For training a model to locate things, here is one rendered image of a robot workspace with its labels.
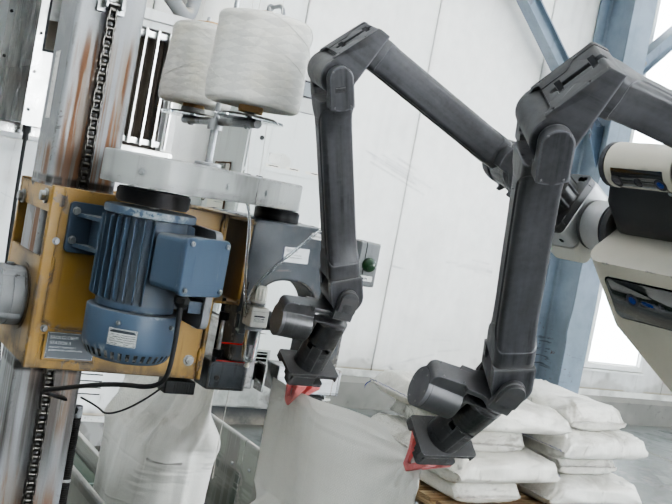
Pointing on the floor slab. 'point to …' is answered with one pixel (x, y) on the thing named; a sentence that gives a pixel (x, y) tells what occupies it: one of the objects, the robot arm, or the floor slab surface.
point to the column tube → (70, 149)
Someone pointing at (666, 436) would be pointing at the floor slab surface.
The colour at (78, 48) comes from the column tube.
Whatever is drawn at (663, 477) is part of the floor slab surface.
